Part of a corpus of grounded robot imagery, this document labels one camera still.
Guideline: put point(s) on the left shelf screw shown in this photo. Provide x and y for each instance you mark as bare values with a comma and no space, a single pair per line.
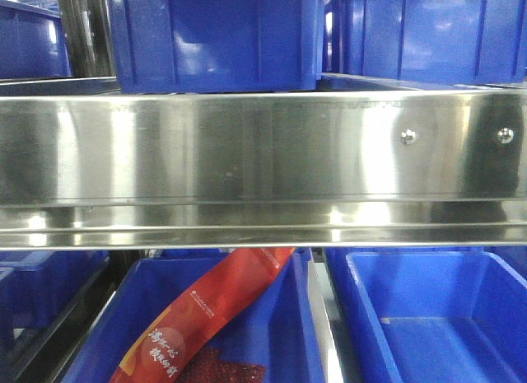
408,137

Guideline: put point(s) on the shelf screw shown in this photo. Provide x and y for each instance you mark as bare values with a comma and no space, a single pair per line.
408,137
505,135

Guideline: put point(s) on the right shelf screw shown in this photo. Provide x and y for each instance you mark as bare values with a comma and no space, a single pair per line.
505,135

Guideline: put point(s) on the blue bin lower middle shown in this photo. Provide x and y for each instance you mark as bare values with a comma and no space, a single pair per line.
276,332

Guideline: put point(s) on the blue bin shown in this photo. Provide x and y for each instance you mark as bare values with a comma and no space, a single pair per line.
422,315
33,44
39,284
204,46
437,41
276,332

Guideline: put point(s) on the blue bin upper middle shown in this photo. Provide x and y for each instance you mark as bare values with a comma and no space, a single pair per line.
204,46

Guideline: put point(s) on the red snack package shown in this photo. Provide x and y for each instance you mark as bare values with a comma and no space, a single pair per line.
181,330

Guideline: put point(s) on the blue bin lower right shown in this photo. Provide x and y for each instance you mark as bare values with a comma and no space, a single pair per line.
422,315

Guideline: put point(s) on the blue bin lower left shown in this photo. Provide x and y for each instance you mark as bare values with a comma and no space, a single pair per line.
39,284

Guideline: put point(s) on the blue bin upper right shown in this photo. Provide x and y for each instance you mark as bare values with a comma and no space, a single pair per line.
437,41

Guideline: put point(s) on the blue bin upper left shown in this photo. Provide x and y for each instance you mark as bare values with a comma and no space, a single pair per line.
33,44

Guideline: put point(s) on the steel divider rail lower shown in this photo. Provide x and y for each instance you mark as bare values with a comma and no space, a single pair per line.
326,318

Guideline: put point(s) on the stainless steel shelf rail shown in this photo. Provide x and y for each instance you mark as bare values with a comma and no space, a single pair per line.
320,168

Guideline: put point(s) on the steel shelf upright post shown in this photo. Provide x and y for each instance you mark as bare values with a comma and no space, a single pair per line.
87,32

